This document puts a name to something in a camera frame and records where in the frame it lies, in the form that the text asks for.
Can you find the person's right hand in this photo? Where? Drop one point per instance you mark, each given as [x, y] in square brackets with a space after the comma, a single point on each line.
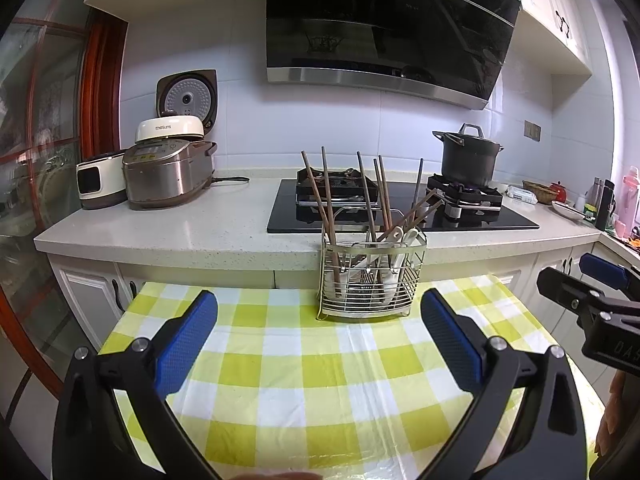
[611, 410]

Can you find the white kitchen counter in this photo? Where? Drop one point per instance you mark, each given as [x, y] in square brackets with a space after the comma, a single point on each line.
[175, 220]

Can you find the white round appliance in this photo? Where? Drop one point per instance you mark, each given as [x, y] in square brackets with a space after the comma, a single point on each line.
[170, 130]

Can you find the black range hood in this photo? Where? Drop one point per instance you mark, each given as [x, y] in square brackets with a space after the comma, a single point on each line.
[380, 15]

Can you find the small red pot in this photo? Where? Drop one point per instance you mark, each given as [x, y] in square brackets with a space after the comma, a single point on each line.
[558, 191]

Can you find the pink cup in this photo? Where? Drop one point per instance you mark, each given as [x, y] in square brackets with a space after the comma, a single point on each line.
[621, 227]

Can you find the small green container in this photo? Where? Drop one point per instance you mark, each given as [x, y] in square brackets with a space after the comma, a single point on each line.
[591, 211]

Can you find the green checked tablecloth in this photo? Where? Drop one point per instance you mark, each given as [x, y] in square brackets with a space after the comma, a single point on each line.
[310, 390]

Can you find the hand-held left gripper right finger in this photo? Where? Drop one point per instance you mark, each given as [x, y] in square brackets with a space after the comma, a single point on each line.
[450, 345]

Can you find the white ceramic spoon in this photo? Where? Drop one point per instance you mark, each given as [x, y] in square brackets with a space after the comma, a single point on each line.
[368, 262]
[397, 234]
[411, 236]

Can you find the silver bottle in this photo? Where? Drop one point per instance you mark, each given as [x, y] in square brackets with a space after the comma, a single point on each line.
[595, 190]

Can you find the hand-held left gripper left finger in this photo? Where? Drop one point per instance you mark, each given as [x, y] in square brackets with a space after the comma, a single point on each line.
[187, 345]

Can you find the silver rice cooker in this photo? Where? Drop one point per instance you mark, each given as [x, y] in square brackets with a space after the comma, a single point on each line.
[160, 175]

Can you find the wicker basket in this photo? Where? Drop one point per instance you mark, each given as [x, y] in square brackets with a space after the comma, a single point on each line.
[539, 187]

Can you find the white cup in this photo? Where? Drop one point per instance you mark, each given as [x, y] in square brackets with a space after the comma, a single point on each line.
[580, 203]

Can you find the black bottle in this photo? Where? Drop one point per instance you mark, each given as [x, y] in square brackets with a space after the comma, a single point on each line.
[604, 210]

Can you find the black cooking pot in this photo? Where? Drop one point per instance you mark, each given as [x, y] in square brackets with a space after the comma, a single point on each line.
[467, 160]

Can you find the black gas stove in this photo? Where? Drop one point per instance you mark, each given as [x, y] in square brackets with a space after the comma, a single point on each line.
[285, 210]

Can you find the brown wooden chopstick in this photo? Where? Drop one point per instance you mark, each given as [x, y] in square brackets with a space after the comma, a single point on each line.
[422, 204]
[415, 217]
[417, 185]
[381, 195]
[385, 185]
[366, 195]
[315, 195]
[327, 185]

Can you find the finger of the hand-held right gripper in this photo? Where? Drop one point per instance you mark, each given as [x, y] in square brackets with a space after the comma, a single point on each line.
[605, 271]
[567, 292]

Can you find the wall outlet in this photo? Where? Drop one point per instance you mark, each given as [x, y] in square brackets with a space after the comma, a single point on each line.
[532, 130]

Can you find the white packet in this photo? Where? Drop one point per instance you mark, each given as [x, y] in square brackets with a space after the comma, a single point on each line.
[521, 194]

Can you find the white dish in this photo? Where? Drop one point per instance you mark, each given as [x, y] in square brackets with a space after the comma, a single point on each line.
[567, 210]

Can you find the pink bottle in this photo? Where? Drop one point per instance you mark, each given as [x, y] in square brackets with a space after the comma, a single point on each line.
[631, 185]

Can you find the red wooden glass door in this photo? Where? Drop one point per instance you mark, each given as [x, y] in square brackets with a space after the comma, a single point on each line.
[102, 85]

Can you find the small white appliance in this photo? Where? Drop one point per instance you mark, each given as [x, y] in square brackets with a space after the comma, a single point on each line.
[107, 180]

